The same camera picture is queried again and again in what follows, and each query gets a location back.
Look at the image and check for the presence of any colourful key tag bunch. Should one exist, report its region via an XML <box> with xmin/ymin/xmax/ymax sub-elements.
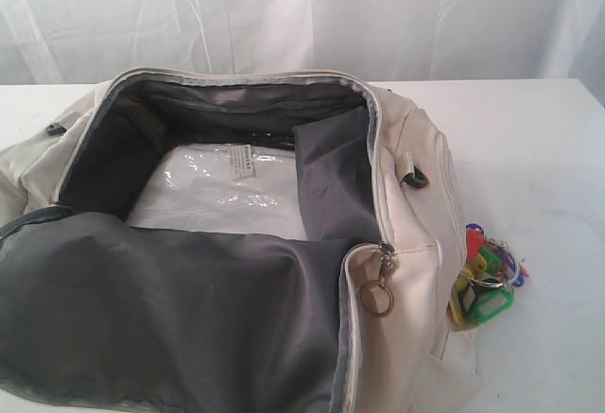
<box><xmin>448</xmin><ymin>223</ymin><xmax>529</xmax><ymax>330</ymax></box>

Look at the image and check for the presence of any cream duffel bag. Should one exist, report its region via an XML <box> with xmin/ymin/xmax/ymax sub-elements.
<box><xmin>1</xmin><ymin>68</ymin><xmax>477</xmax><ymax>412</ymax></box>

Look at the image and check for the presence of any clear plastic wrapped package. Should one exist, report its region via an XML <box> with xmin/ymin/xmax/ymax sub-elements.
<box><xmin>127</xmin><ymin>144</ymin><xmax>306</xmax><ymax>240</ymax></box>

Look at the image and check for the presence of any white backdrop curtain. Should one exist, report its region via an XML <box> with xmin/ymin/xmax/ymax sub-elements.
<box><xmin>1</xmin><ymin>0</ymin><xmax>604</xmax><ymax>94</ymax></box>

